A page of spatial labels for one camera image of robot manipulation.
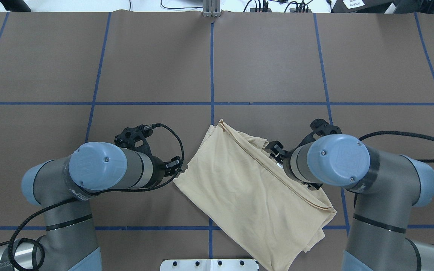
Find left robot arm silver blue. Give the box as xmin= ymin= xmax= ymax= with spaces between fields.
xmin=0 ymin=142 xmax=183 ymax=271

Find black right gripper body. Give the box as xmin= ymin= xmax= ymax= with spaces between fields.
xmin=279 ymin=149 xmax=295 ymax=177

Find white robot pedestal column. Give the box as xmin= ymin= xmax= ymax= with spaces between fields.
xmin=160 ymin=259 xmax=260 ymax=271

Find aluminium frame post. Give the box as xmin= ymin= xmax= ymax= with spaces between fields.
xmin=203 ymin=0 xmax=222 ymax=17

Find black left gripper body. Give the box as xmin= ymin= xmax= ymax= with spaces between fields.
xmin=151 ymin=156 xmax=166 ymax=187

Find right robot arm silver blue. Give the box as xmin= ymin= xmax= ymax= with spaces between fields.
xmin=265 ymin=134 xmax=434 ymax=271

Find cream long-sleeve printed shirt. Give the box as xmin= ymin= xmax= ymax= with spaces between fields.
xmin=174 ymin=120 xmax=336 ymax=271

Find black usb hub cables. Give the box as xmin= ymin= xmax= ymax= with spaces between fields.
xmin=243 ymin=0 xmax=313 ymax=13

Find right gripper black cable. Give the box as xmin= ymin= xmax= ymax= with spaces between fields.
xmin=358 ymin=130 xmax=434 ymax=164

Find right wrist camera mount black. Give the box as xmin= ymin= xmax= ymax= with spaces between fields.
xmin=298 ymin=119 xmax=342 ymax=146

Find black label printer box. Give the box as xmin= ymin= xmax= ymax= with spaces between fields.
xmin=331 ymin=0 xmax=394 ymax=14

